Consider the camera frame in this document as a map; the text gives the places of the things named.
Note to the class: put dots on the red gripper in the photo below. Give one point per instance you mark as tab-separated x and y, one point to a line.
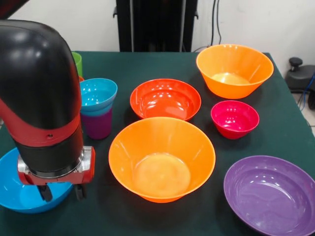
87	174

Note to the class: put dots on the small blue bowl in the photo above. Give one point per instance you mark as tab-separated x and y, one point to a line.
98	93

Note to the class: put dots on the large orange bowl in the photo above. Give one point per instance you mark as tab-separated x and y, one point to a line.
161	159
233	71

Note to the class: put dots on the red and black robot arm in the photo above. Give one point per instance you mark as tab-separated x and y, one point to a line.
37	86

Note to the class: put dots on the large blue bowl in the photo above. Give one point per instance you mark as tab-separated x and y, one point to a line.
14	196

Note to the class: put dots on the purple cup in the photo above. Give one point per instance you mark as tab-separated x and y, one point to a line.
97	125

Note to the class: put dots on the orange cup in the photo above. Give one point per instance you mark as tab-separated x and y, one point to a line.
81	79

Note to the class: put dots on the green cup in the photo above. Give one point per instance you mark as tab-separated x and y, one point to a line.
78	62

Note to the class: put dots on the red-orange bowl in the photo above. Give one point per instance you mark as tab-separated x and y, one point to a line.
165	99

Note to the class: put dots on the dark green tablecloth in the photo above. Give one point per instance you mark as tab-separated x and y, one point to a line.
172	68

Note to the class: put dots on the pink bowl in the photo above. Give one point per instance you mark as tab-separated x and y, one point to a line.
233	120

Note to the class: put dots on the purple bowl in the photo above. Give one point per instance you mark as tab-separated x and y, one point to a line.
270	196

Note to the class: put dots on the black pedestal leg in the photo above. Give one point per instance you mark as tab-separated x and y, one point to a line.
299	76

